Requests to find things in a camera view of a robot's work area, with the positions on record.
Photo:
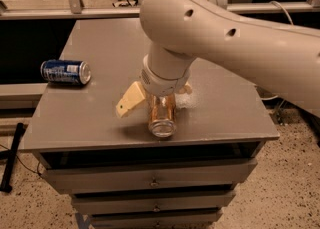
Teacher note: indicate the middle grey drawer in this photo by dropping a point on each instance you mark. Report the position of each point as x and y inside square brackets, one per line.
[153, 202]

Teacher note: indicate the black stand leg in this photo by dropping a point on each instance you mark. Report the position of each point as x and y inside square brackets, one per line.
[9, 156]

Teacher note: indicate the bottom grey drawer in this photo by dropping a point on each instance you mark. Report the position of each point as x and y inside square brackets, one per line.
[158, 220]

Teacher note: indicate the grey drawer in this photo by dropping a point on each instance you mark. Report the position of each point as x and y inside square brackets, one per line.
[158, 220]
[149, 176]
[153, 202]

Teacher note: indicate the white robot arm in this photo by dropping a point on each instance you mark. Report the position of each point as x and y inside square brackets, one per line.
[280, 58]

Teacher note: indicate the top grey drawer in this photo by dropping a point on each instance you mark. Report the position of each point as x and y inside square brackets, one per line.
[149, 176]

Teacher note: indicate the orange soda can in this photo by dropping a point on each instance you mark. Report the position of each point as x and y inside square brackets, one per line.
[161, 121]

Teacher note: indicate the blue pepsi can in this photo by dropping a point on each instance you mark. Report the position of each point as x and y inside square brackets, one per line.
[66, 71]

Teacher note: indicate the grey drawer cabinet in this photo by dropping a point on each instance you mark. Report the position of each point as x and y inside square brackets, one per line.
[78, 127]

